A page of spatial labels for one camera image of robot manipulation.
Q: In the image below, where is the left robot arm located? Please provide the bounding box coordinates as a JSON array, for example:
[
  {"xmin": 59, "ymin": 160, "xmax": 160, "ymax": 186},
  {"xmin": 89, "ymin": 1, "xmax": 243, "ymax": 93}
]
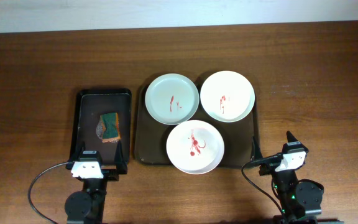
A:
[{"xmin": 65, "ymin": 142, "xmax": 127, "ymax": 224}]

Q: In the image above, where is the pale green plate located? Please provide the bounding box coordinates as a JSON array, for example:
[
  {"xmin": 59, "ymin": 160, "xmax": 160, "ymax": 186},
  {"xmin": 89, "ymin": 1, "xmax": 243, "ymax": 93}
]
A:
[{"xmin": 145, "ymin": 73, "xmax": 200, "ymax": 125}]

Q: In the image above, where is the large brown serving tray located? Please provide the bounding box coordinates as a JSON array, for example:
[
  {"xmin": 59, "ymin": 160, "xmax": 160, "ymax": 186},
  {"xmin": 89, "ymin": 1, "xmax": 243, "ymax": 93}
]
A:
[{"xmin": 134, "ymin": 85, "xmax": 260, "ymax": 169}]

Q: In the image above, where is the small black tray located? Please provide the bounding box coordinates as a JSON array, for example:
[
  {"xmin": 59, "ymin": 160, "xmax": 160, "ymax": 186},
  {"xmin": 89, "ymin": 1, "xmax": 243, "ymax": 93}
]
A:
[{"xmin": 70, "ymin": 88, "xmax": 132, "ymax": 166}]

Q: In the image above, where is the green and orange sponge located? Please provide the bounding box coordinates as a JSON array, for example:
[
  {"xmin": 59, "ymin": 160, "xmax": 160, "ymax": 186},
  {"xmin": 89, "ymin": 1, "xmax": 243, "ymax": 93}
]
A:
[{"xmin": 96, "ymin": 112, "xmax": 121, "ymax": 143}]

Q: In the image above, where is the white plate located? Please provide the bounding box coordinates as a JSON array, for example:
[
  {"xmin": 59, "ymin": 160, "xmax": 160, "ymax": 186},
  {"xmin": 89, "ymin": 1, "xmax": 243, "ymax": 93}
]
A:
[
  {"xmin": 166, "ymin": 120, "xmax": 224, "ymax": 175},
  {"xmin": 200, "ymin": 71, "xmax": 255, "ymax": 123}
]

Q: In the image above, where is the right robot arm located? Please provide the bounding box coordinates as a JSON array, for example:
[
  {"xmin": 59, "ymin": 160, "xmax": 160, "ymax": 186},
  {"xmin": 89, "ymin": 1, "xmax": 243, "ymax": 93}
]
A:
[{"xmin": 241, "ymin": 131, "xmax": 341, "ymax": 223}]

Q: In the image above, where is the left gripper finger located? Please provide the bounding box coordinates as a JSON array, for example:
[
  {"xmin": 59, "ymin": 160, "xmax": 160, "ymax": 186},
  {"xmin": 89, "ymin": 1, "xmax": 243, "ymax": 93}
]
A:
[
  {"xmin": 70, "ymin": 141, "xmax": 85, "ymax": 164},
  {"xmin": 114, "ymin": 141, "xmax": 127, "ymax": 170}
]

